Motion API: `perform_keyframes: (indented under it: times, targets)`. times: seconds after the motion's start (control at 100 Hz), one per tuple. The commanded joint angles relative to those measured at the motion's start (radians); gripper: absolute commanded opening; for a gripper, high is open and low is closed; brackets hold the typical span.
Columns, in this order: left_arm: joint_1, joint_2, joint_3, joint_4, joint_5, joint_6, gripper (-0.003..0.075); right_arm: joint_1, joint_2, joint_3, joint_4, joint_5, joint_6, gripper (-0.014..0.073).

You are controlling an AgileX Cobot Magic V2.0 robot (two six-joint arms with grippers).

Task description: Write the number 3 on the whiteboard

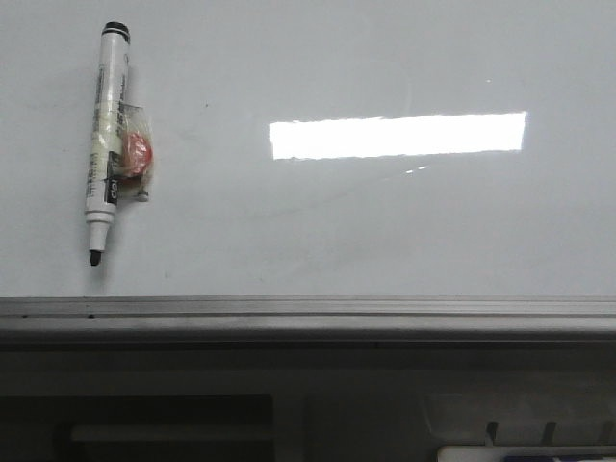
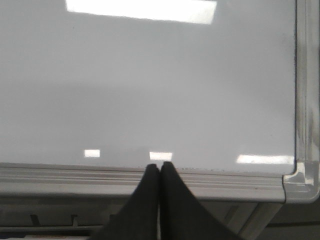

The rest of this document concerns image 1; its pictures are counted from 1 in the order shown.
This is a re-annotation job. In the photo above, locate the red magnet taped to marker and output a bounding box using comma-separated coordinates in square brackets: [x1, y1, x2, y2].
[116, 105, 154, 202]

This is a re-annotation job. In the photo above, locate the white plastic marker tray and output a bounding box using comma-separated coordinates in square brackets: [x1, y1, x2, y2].
[436, 446, 615, 462]

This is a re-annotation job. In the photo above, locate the white whiteboard with aluminium frame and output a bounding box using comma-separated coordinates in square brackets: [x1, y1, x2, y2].
[1, 1, 615, 345]

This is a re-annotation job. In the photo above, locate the white black whiteboard marker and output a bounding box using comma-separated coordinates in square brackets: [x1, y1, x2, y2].
[85, 21, 131, 267]

